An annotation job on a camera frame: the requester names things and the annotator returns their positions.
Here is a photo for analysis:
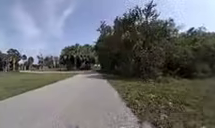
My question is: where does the grey paved path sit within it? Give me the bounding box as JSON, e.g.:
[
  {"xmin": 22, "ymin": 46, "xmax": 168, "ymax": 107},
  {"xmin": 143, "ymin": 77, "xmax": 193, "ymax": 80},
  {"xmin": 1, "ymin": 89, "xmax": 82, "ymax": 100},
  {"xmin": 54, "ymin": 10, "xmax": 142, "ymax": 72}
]
[{"xmin": 0, "ymin": 72, "xmax": 153, "ymax": 128}]

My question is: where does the row of distant trees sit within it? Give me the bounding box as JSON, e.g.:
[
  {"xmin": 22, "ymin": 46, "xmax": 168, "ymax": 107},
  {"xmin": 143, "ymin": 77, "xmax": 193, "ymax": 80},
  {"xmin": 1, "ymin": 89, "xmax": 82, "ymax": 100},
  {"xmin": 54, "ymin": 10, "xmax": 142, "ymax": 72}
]
[{"xmin": 0, "ymin": 48, "xmax": 60, "ymax": 72}]

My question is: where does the pale cross path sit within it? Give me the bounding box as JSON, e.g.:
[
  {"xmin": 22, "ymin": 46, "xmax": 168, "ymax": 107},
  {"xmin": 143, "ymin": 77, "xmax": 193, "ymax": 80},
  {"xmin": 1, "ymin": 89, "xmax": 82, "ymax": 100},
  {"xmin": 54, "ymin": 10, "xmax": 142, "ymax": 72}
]
[{"xmin": 18, "ymin": 69, "xmax": 93, "ymax": 75}]

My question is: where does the dense thicket of trees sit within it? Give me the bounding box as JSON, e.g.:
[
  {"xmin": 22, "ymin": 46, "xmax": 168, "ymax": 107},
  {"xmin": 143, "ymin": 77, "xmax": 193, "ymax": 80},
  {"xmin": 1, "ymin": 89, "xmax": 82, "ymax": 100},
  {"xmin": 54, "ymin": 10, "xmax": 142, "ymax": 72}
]
[{"xmin": 94, "ymin": 0, "xmax": 215, "ymax": 80}]

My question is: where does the clump of palm trees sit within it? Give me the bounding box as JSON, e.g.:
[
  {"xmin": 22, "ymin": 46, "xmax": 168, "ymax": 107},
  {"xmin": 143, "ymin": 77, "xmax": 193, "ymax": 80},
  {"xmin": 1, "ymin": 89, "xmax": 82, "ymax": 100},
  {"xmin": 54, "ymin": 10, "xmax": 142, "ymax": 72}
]
[{"xmin": 58, "ymin": 43, "xmax": 97, "ymax": 71}]

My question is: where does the green grass field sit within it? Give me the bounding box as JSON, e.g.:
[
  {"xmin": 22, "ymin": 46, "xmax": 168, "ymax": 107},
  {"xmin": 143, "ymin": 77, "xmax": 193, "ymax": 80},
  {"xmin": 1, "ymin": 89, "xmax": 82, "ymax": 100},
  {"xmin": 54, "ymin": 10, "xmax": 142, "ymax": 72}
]
[{"xmin": 0, "ymin": 70, "xmax": 78, "ymax": 103}]

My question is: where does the weedy grass verge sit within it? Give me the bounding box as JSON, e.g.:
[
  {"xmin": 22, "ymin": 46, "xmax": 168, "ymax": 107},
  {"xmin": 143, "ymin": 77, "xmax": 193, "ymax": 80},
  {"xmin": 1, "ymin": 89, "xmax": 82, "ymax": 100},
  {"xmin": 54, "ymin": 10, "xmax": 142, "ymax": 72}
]
[{"xmin": 103, "ymin": 74, "xmax": 215, "ymax": 128}]

